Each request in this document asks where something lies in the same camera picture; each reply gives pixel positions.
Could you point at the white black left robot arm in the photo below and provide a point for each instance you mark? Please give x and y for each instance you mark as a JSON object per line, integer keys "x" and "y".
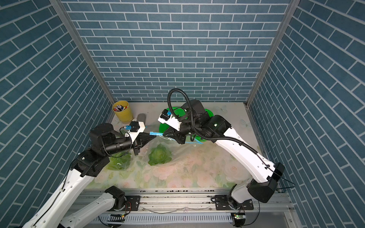
{"x": 82, "y": 171}

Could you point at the green plastic basket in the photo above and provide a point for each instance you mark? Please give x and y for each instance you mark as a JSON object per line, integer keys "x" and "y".
{"x": 181, "y": 113}

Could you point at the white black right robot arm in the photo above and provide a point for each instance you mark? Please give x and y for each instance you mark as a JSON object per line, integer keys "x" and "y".
{"x": 265, "y": 174}

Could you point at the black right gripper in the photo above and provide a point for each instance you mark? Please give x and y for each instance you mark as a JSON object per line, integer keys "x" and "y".
{"x": 177, "y": 135}

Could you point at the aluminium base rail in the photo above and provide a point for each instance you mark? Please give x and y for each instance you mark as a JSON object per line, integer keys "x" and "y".
{"x": 192, "y": 208}

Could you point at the chinese cabbage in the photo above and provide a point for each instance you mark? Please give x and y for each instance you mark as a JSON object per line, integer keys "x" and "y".
{"x": 119, "y": 161}
{"x": 159, "y": 155}

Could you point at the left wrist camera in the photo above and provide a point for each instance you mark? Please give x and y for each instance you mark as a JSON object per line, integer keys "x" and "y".
{"x": 134, "y": 129}

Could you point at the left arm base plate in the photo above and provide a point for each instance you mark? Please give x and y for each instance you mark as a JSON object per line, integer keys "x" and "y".
{"x": 127, "y": 203}

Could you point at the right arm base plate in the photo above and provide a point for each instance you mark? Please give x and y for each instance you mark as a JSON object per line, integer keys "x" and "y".
{"x": 225, "y": 203}

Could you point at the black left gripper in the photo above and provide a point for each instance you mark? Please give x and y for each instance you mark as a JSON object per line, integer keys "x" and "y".
{"x": 147, "y": 136}

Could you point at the clear zipper bag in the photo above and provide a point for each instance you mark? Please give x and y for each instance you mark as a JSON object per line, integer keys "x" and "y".
{"x": 188, "y": 158}
{"x": 124, "y": 147}

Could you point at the yellow pen cup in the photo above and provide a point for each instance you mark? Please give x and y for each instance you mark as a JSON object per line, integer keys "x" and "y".
{"x": 123, "y": 111}

